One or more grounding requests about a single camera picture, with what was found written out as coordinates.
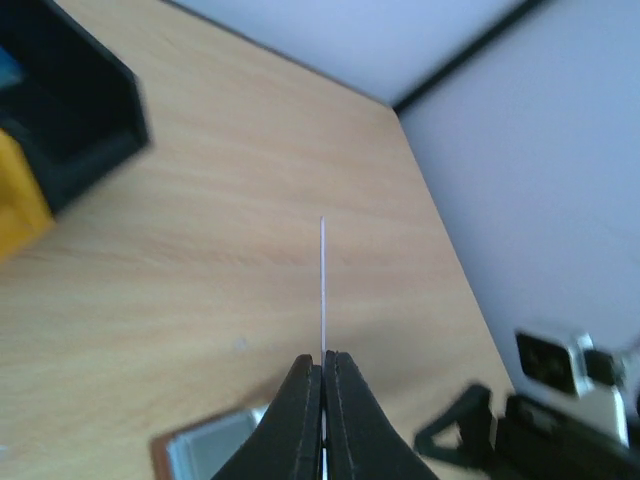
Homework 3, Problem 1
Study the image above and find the black plastic bin far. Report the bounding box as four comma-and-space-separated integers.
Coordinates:
1, 1, 149, 215

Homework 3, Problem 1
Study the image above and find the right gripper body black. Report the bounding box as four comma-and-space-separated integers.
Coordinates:
413, 383, 639, 480

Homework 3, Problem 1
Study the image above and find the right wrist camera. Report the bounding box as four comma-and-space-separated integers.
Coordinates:
515, 325, 639, 397

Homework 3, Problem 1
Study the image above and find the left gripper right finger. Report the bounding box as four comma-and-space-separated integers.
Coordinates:
323, 350, 437, 479

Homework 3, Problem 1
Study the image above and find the brown leather card holder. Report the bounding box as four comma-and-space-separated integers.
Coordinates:
150, 404, 268, 479

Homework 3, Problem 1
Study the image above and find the black frame post right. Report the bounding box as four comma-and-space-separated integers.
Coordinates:
392, 0, 550, 116

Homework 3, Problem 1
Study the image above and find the yellow plastic bin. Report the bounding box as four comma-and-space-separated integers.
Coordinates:
0, 130, 55, 261

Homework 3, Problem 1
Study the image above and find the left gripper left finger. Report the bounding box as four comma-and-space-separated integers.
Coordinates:
213, 354, 322, 480

